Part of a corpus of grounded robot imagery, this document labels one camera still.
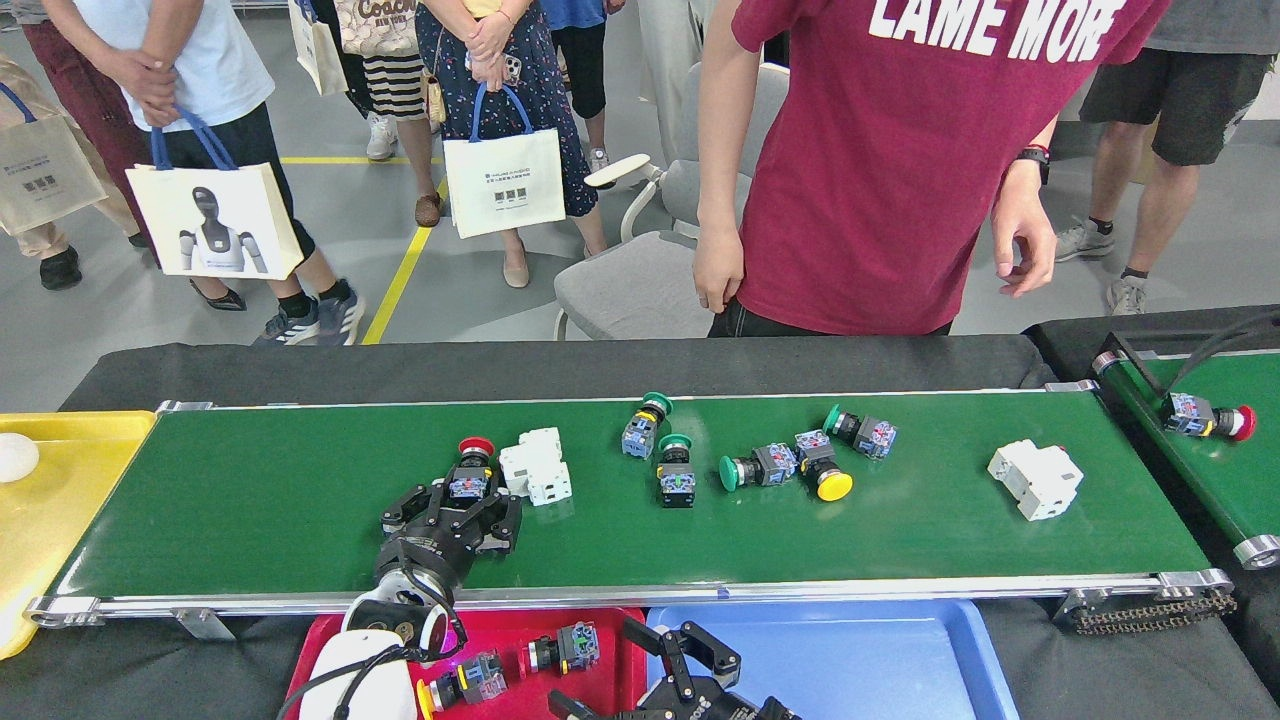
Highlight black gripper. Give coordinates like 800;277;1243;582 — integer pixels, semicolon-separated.
547;616;801;720
376;480;524;601

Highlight red push button switch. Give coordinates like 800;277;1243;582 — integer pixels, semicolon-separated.
447;436;497;501

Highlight black push button switch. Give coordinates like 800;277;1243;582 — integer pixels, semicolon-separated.
526;620;602;676

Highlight white circuit breaker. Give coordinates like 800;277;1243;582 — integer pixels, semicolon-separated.
987;439;1085;523
498;427;574;508

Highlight yellow push button switch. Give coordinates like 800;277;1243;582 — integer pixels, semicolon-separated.
794;428;855;503
415;650;509;720

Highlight green push button switch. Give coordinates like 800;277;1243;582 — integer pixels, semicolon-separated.
656;432;698;510
718;442;799;494
620;391;674;461
823;403;899;461

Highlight red mushroom button switch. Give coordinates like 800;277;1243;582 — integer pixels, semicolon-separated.
1165;391;1258;443

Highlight red plastic tray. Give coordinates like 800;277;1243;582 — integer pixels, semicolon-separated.
283;605;649;720

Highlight blue plastic tray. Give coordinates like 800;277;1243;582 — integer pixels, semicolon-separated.
645;598;1021;720

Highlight long green conveyor belt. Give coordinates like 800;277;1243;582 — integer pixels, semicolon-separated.
22;380;1236;629

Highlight yellow plastic tray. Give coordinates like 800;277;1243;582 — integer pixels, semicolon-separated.
0;410;158;661

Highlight short green conveyor belt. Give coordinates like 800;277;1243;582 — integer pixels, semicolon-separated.
1090;345;1280;571

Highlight person's right hand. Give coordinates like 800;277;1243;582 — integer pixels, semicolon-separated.
693;228;746;316

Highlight person's left hand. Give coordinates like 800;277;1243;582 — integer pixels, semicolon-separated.
990;160;1059;299

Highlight grey office chair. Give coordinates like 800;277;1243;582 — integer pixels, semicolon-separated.
553;62;791;343

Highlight robot print tote bag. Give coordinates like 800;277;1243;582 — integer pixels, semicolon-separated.
288;0;350;97
125;108;305;282

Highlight person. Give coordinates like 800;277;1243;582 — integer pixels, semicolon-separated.
40;0;366;348
1055;0;1280;316
363;110;401;163
637;0;706;166
415;0;611;291
0;55;141;293
335;0;446;229
540;0;613;176
693;0;1171;339
20;20;246;311

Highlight small tan handbag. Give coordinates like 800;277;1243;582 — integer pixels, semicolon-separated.
422;30;447;124

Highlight white ball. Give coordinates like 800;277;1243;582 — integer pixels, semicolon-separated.
0;433;40;484

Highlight white tote bag blue handles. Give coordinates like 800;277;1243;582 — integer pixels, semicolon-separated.
0;83;108;237
442;83;567;241

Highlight black drive chain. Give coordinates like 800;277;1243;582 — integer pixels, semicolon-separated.
1055;588;1239;636

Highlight black conveyor cable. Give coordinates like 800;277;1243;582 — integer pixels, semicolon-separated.
1165;310;1280;396

